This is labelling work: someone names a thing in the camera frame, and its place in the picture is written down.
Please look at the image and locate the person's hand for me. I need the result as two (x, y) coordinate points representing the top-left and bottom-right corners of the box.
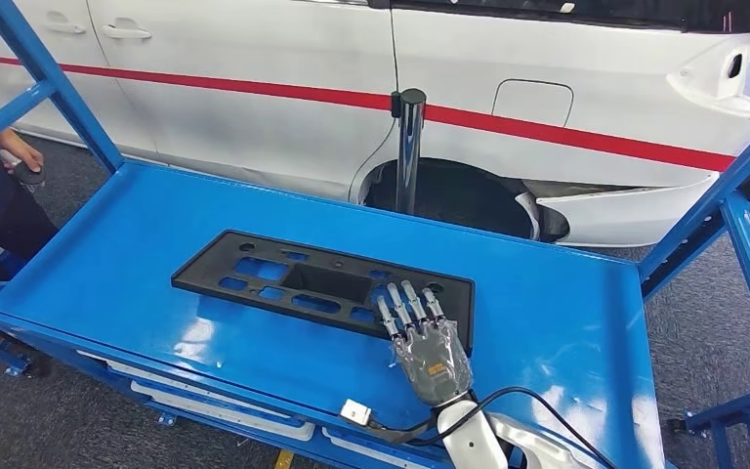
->
(0, 128), (45, 175)

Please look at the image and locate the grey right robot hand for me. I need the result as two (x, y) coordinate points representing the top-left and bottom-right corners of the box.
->
(376, 279), (475, 409)

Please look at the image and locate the black handheld device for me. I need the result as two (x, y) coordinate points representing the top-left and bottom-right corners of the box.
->
(0, 149), (48, 194)

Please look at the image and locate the black plastic panel part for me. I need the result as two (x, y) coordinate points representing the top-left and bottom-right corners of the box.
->
(171, 230), (477, 354)

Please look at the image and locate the blue metal shelf rack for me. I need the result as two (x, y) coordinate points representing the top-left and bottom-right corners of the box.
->
(0, 0), (750, 469)

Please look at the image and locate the white car red stripe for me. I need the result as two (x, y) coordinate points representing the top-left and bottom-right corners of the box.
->
(0, 0), (750, 248)

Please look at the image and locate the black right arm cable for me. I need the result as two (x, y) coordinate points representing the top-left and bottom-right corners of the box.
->
(368, 386), (619, 469)

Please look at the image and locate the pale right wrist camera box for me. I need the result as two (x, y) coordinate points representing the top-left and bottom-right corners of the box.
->
(339, 398), (374, 429)

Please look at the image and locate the chrome stanchion post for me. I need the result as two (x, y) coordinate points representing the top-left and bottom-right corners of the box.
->
(391, 87), (428, 216)

